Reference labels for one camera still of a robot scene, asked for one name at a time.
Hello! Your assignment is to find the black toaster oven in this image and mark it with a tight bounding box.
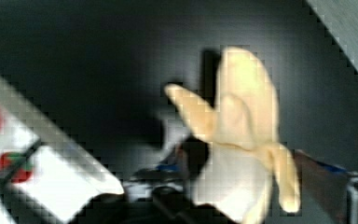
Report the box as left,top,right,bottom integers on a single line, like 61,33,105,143
0,0,358,224

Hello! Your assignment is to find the dark red strawberry toy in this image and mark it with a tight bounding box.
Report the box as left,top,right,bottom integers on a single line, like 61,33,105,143
0,151,34,184

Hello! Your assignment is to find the yellow plush banana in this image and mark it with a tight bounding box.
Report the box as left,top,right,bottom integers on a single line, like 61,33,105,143
164,47,301,224

